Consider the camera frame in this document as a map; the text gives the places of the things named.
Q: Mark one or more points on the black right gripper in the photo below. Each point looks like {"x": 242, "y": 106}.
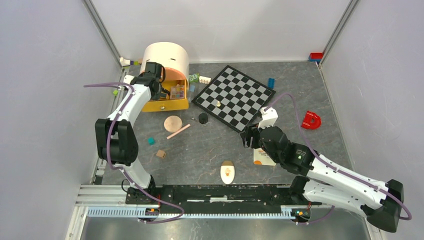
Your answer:
{"x": 251, "y": 130}

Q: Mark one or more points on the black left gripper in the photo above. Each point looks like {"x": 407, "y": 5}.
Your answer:
{"x": 156, "y": 97}

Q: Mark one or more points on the colourful eyeshadow palette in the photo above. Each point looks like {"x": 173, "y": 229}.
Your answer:
{"x": 177, "y": 92}

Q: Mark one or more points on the yellow drawer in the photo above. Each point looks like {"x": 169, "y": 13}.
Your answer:
{"x": 168, "y": 104}

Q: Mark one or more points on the white orange sachet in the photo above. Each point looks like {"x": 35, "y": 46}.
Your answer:
{"x": 260, "y": 157}

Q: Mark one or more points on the round pink compact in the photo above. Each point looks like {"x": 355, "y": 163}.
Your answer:
{"x": 173, "y": 123}

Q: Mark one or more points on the pink lip pencil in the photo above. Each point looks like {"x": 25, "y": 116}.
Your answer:
{"x": 178, "y": 131}

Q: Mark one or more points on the black round cap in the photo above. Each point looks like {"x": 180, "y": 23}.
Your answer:
{"x": 203, "y": 118}

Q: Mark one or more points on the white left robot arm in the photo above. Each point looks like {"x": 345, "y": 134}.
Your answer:
{"x": 115, "y": 137}

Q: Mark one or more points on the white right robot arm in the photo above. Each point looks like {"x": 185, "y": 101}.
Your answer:
{"x": 320, "y": 180}

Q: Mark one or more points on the white round drawer organizer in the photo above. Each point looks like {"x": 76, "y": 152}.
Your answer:
{"x": 168, "y": 54}

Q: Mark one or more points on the red letter D toy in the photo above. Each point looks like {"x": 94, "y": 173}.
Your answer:
{"x": 311, "y": 121}

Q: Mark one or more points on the green toy block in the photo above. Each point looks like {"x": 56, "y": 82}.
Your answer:
{"x": 194, "y": 78}

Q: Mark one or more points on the white lego brick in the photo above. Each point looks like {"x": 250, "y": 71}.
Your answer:
{"x": 204, "y": 80}

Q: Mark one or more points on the small teal cube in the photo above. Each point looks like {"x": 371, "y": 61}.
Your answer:
{"x": 151, "y": 141}

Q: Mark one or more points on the small wooden cube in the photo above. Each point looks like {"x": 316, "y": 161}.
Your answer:
{"x": 161, "y": 154}

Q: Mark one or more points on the blue lego brick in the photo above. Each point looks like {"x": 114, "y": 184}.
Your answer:
{"x": 271, "y": 83}

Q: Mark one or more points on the black grey chessboard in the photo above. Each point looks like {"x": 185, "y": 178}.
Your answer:
{"x": 240, "y": 95}

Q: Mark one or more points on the red blue bricks corner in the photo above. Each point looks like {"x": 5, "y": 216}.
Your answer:
{"x": 315, "y": 57}

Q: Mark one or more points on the black mounting rail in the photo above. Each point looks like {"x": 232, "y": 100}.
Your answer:
{"x": 216, "y": 199}

